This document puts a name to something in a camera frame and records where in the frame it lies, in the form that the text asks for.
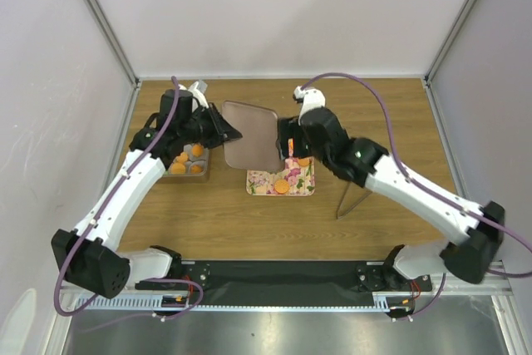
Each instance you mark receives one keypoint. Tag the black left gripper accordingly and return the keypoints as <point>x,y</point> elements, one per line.
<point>214,117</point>

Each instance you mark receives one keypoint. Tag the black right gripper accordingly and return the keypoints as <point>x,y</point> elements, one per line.
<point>287,130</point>

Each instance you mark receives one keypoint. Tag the orange round cookie top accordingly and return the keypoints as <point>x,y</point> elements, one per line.
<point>197,150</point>

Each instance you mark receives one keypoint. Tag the brown tin lid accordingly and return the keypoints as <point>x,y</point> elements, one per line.
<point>257,148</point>

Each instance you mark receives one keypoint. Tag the orange swirl cookie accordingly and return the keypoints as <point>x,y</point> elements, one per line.
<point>178,169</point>
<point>182,158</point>

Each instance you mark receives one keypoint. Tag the orange flower cookie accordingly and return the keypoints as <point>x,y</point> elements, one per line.
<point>196,169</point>

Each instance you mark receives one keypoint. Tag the metal serving tongs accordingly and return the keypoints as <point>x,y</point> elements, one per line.
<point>352,196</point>

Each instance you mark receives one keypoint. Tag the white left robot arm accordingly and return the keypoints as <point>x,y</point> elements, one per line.
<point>87,255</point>

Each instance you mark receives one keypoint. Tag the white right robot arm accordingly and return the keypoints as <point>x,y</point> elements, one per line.
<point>472,231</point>

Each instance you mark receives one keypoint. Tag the orange fish shaped cookie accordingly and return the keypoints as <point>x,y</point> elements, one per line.
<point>291,148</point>

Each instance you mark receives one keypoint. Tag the plain brown round cookie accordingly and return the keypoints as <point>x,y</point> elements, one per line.
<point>304,161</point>

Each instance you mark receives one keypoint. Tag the floral serving tray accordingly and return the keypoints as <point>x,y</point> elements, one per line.
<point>300,178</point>

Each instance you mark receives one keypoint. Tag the brown cookie tin box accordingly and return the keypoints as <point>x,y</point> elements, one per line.
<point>204,160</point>

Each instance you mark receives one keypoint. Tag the dotted biscuit bottom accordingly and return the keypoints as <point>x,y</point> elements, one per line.
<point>281,186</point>

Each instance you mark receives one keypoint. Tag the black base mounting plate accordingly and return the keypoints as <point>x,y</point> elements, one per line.
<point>253,283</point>

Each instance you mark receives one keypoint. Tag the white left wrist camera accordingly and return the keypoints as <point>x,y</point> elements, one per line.
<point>198,90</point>

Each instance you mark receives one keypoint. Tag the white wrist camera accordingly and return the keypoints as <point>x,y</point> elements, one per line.
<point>308,99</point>
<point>198,90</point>

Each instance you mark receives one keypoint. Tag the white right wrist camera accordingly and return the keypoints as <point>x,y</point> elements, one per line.
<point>308,99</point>

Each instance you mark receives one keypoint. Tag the aluminium cable duct rail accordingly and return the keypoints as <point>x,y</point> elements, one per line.
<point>178,294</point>

